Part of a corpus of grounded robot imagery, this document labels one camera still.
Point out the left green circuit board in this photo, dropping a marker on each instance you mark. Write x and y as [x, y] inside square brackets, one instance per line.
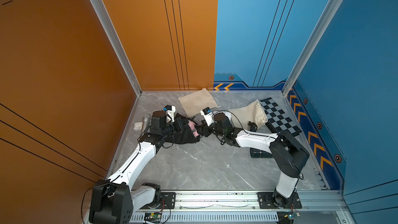
[152, 218]

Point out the pink hair dryer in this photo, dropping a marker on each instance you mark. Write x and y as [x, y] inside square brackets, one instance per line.
[192, 126]

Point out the beige cloth bag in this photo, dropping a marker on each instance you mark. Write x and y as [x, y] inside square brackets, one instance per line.
[197, 101]
[254, 112]

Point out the right green circuit board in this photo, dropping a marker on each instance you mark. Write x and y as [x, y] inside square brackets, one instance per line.
[287, 217]

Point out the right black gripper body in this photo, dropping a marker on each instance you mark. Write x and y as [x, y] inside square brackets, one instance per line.
[208, 130]

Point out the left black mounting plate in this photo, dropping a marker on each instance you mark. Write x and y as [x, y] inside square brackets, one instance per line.
[167, 198]

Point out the green circuit board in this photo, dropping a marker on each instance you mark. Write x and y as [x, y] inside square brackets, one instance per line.
[287, 217]
[152, 218]

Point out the dark green hair dryer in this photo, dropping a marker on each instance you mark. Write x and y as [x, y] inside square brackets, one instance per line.
[257, 153]

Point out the silver grey hair tool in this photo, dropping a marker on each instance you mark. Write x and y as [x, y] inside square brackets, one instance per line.
[146, 121]

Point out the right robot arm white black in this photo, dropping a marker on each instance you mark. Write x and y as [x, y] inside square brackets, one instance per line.
[289, 154]

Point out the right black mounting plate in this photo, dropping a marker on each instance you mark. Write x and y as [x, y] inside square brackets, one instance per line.
[274, 200]

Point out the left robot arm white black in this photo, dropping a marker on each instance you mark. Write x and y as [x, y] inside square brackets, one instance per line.
[113, 200]

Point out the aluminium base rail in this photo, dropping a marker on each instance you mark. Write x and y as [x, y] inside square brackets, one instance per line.
[241, 206]

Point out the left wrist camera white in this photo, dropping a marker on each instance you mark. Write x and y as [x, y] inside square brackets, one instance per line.
[170, 112]

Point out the black white checkerboard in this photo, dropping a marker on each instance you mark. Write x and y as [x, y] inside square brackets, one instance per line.
[277, 118]

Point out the black drawstring dryer bag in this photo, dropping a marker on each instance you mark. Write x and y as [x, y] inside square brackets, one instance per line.
[183, 138]

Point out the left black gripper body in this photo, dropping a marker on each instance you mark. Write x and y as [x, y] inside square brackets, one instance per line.
[175, 127]

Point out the black mounting plate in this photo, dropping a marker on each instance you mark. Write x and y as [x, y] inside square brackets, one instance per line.
[274, 200]
[167, 198]

